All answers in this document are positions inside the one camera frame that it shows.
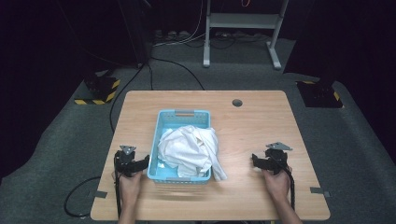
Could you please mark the person's left hand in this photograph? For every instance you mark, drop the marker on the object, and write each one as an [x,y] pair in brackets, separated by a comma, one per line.
[130,186]

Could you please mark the white metal stand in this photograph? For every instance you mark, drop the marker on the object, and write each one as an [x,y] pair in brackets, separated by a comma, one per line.
[239,21]

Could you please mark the person's right hand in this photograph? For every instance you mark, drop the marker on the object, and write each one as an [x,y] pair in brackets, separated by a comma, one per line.
[277,185]

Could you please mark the black upright stand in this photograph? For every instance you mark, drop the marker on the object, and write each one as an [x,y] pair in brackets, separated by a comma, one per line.
[137,31]

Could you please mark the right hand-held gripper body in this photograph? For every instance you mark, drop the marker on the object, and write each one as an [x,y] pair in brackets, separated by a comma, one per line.
[275,158]

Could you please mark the dark power strip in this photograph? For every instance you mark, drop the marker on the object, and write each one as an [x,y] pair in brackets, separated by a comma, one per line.
[172,34]

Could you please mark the grey tape piece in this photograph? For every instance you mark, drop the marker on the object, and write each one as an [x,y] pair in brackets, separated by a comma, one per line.
[100,194]
[318,190]

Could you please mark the light blue plastic basket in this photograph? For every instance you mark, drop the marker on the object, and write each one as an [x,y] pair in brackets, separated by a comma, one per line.
[166,124]

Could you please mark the white cloth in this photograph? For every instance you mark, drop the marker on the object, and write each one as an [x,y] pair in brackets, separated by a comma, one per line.
[186,149]

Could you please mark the grey round table grommet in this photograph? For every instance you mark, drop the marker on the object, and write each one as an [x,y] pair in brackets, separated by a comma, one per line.
[237,103]

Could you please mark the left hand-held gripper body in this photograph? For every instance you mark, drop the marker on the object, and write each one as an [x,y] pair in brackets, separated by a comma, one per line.
[125,161]

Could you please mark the black yellow striped base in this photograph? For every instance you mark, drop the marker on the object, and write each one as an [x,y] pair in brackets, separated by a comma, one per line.
[101,88]
[320,95]

